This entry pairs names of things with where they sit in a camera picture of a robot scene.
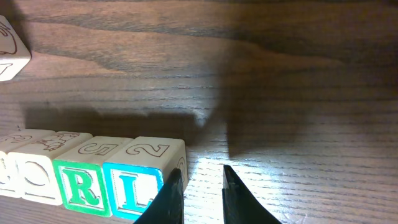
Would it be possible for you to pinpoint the yellow C block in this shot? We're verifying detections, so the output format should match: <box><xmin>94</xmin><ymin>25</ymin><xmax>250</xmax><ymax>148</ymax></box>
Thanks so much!
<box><xmin>1</xmin><ymin>129</ymin><xmax>55</xmax><ymax>198</ymax></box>

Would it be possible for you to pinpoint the yellow O block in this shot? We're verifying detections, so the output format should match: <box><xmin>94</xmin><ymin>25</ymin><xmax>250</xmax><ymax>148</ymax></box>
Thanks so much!
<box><xmin>9</xmin><ymin>131</ymin><xmax>93</xmax><ymax>206</ymax></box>

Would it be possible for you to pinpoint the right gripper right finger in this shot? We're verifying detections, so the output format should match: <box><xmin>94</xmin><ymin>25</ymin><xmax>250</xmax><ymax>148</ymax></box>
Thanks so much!
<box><xmin>222</xmin><ymin>165</ymin><xmax>281</xmax><ymax>224</ymax></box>

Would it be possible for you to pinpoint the green R block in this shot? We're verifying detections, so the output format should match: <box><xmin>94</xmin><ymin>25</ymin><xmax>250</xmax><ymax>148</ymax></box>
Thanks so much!
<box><xmin>53</xmin><ymin>136</ymin><xmax>132</xmax><ymax>217</ymax></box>

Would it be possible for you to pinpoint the red A block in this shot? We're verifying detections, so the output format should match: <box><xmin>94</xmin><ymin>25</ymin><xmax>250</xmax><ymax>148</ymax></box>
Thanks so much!
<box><xmin>1</xmin><ymin>16</ymin><xmax>32</xmax><ymax>82</ymax></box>

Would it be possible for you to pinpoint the blue L block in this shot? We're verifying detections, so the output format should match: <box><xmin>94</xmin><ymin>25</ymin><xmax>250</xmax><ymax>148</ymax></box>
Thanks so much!
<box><xmin>103</xmin><ymin>136</ymin><xmax>188</xmax><ymax>221</ymax></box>

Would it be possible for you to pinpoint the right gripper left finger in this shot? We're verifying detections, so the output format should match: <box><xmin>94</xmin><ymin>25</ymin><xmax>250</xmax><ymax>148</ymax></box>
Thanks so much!
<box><xmin>134</xmin><ymin>168</ymin><xmax>184</xmax><ymax>224</ymax></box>

